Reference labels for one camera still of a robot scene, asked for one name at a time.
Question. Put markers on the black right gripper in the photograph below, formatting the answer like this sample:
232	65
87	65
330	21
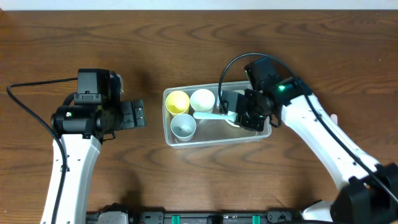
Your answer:
249	109

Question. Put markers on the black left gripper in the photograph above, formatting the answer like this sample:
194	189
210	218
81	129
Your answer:
127	114

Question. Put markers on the mint green plastic spoon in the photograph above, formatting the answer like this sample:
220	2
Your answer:
211	116

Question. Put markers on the yellow paper cup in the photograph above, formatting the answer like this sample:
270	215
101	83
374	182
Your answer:
177	102

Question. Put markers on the white paper cup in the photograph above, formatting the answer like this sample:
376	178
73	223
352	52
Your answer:
202	100

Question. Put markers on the grey paper cup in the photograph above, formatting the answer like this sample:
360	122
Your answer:
183	126

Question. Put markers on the clear plastic storage container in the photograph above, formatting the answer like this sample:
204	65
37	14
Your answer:
211	132

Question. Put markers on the white plastic fork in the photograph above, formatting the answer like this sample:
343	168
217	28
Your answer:
334	118

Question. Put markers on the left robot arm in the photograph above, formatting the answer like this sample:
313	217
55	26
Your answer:
80	125

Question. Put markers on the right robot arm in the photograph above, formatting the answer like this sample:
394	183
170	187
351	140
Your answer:
367	190

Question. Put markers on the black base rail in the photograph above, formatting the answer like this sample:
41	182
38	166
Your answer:
157	215

